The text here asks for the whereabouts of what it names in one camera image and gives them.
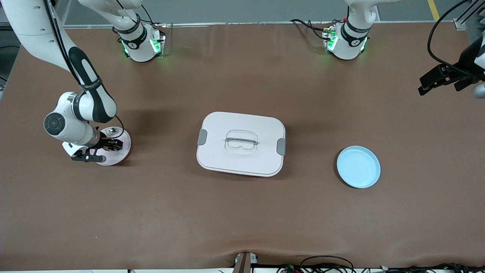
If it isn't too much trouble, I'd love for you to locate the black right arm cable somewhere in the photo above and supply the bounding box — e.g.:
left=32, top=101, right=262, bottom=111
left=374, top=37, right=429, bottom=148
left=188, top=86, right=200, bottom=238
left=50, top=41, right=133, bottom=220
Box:
left=44, top=0, right=125, bottom=139

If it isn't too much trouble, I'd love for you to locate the black looped cable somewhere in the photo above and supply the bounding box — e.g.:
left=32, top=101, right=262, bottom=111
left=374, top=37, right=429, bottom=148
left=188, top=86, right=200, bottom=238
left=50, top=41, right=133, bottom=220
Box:
left=300, top=255, right=355, bottom=273

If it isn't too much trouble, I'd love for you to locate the black cable bundle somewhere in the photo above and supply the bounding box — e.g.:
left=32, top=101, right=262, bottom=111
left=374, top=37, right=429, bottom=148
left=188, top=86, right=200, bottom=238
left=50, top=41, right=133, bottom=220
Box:
left=379, top=263, right=485, bottom=273

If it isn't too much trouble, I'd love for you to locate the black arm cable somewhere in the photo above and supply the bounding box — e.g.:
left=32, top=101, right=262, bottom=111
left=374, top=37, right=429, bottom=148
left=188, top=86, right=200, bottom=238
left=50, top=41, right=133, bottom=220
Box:
left=44, top=0, right=125, bottom=139
left=427, top=0, right=472, bottom=76

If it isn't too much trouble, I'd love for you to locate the round pink plate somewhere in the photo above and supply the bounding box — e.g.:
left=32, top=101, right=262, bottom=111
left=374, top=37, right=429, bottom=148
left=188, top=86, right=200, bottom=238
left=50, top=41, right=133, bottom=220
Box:
left=95, top=127, right=131, bottom=166

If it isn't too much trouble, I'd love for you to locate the white lidded storage box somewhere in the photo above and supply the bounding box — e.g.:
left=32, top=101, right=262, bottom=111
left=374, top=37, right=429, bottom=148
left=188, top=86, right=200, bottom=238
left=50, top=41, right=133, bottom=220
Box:
left=196, top=111, right=286, bottom=177

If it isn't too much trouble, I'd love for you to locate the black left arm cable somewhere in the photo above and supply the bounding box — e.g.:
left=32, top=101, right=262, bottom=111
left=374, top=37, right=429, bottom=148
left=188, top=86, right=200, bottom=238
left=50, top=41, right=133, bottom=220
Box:
left=427, top=0, right=472, bottom=76

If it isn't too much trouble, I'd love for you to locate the aluminium frame profile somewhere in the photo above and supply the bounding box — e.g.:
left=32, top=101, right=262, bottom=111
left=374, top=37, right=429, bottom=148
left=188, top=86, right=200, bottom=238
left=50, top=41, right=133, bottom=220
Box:
left=454, top=0, right=485, bottom=31

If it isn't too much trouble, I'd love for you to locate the round light blue plate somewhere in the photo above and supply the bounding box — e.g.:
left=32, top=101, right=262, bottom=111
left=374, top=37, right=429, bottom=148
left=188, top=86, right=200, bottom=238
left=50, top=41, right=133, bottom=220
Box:
left=336, top=146, right=381, bottom=189

